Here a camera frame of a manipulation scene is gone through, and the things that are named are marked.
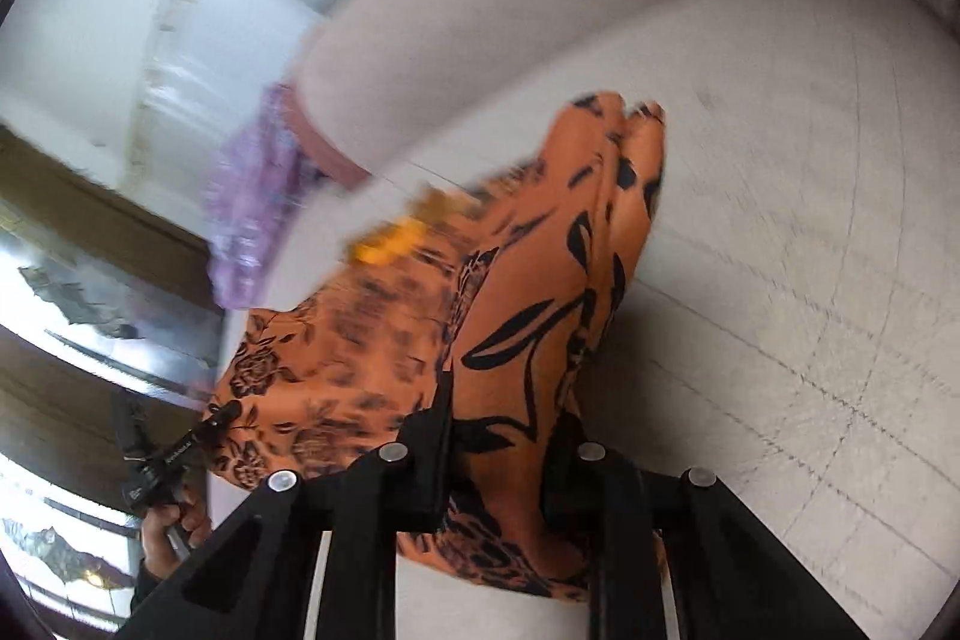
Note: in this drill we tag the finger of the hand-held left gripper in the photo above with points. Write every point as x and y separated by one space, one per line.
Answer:
217 421

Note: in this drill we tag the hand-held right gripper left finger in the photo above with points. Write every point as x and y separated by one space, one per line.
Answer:
439 445

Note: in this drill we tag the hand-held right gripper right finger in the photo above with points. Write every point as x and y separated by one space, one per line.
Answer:
600 497

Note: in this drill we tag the orange black floral garment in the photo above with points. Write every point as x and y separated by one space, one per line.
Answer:
525 280

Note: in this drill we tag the person's left hand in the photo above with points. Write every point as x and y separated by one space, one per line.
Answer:
169 539

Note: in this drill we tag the purple floral cloth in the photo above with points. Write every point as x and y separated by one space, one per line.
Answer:
251 205

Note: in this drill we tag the white bed sheet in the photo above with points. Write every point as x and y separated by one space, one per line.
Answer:
750 235

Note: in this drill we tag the pale pink pillow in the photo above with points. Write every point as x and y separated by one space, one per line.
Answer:
487 10

